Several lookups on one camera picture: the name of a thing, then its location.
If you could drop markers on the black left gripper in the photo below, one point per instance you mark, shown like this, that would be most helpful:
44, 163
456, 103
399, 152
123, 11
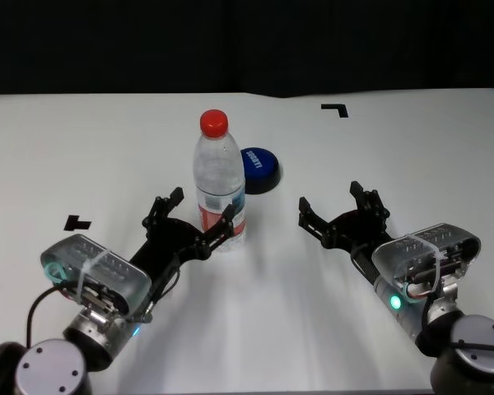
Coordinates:
169, 243

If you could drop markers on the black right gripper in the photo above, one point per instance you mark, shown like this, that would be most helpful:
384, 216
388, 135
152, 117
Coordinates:
358, 232

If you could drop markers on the blue push button black base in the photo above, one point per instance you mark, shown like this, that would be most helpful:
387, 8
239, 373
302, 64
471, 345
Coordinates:
260, 164

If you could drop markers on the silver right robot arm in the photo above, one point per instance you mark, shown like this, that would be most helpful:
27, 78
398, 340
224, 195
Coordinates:
469, 362

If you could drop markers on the clear water bottle red cap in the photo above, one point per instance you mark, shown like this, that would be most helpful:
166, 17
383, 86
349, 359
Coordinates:
218, 173

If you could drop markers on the black curtain backdrop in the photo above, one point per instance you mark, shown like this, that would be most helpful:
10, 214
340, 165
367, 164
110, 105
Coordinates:
148, 41

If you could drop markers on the clear right wrist camera housing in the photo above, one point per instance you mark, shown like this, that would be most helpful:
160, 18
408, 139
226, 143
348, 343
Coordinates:
420, 251

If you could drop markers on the clear wrist camera housing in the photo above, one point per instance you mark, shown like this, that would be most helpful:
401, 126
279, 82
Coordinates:
107, 267
420, 251

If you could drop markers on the clear left wrist camera housing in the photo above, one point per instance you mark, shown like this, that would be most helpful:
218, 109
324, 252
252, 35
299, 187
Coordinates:
107, 267

